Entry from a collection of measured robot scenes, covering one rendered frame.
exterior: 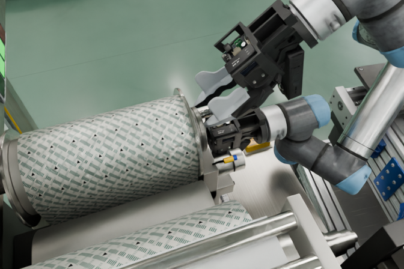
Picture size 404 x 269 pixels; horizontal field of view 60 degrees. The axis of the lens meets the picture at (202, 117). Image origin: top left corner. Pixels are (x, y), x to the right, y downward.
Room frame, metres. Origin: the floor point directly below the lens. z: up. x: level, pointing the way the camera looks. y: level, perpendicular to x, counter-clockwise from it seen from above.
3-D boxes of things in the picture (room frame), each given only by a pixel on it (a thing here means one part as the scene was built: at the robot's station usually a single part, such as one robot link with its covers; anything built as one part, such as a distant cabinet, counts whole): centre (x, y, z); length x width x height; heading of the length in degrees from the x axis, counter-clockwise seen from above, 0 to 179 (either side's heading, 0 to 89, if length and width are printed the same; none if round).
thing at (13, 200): (0.25, 0.26, 1.25); 0.15 x 0.01 x 0.15; 19
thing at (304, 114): (0.48, -0.22, 1.11); 0.11 x 0.08 x 0.09; 109
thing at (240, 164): (0.32, -0.06, 1.18); 0.04 x 0.02 x 0.04; 19
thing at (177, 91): (0.33, 0.02, 1.25); 0.15 x 0.01 x 0.15; 19
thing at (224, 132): (0.43, -0.07, 1.12); 0.12 x 0.08 x 0.09; 109
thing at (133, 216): (0.18, 0.10, 1.18); 0.26 x 0.12 x 0.12; 109
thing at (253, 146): (0.56, -0.14, 0.91); 0.07 x 0.07 x 0.02; 19
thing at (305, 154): (0.47, -0.23, 1.01); 0.11 x 0.08 x 0.11; 51
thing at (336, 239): (0.12, -0.14, 1.34); 0.06 x 0.03 x 0.03; 109
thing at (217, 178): (0.31, -0.02, 1.05); 0.06 x 0.05 x 0.31; 109
